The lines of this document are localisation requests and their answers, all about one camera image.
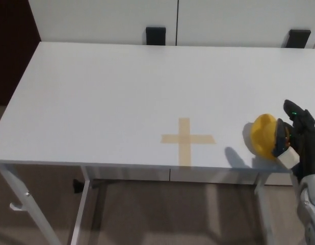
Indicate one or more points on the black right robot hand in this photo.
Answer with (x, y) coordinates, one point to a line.
(306, 145)

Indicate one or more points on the yellow rubber duck toy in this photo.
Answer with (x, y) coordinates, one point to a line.
(263, 137)

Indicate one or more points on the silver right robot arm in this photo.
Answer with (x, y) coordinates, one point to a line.
(310, 204)

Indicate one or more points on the white metal desk leg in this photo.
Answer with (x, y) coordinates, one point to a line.
(259, 185)
(82, 204)
(22, 192)

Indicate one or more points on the white desk hook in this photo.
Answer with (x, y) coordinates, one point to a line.
(16, 207)

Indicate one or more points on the black panel foot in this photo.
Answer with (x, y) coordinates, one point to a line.
(78, 186)

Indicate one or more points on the black panel bracket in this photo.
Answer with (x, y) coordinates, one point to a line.
(155, 35)
(296, 38)

